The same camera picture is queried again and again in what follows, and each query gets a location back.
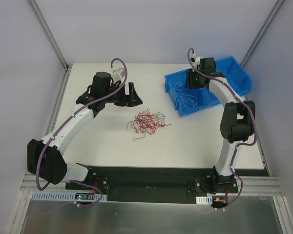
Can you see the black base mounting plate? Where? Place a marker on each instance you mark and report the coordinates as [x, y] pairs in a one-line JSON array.
[[156, 185]]

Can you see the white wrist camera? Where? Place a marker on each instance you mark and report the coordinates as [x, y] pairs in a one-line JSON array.
[[117, 74], [195, 60]]

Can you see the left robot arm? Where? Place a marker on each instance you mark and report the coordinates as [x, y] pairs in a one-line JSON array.
[[45, 156]]

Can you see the right white cable duct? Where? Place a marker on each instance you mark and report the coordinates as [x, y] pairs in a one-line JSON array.
[[204, 200]]

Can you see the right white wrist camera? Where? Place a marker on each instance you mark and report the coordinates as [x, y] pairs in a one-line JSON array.
[[195, 60]]

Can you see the left white cable duct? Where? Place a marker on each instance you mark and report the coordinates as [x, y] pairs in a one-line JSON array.
[[68, 196]]

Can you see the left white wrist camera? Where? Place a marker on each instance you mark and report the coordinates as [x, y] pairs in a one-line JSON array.
[[117, 74]]

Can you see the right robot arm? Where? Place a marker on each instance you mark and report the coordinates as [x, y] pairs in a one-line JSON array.
[[237, 125]]

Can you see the right aluminium frame post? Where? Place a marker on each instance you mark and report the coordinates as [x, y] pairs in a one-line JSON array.
[[262, 31]]

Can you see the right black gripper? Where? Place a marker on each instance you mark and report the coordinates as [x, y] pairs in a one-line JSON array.
[[193, 80]]

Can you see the aluminium frame post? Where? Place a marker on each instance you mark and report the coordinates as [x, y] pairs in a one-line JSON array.
[[262, 31], [47, 32]]

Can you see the blue divided plastic bin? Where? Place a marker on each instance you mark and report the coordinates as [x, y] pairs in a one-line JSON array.
[[187, 101]]

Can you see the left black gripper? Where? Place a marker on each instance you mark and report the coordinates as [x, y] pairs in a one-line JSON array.
[[126, 98]]

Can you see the left aluminium frame post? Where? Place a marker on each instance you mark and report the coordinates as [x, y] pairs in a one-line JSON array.
[[47, 32]]

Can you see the white cable duct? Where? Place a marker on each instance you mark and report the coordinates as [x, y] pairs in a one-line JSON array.
[[68, 196], [204, 200]]

